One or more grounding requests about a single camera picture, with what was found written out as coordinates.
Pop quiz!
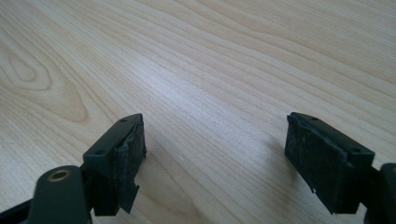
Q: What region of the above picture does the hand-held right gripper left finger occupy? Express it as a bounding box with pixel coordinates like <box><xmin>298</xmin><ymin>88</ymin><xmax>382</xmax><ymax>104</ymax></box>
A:
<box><xmin>81</xmin><ymin>113</ymin><xmax>148</xmax><ymax>217</ymax></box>

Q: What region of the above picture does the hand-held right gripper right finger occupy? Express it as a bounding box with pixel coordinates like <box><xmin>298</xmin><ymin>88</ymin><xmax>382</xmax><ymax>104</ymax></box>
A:
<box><xmin>284</xmin><ymin>111</ymin><xmax>376</xmax><ymax>216</ymax></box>

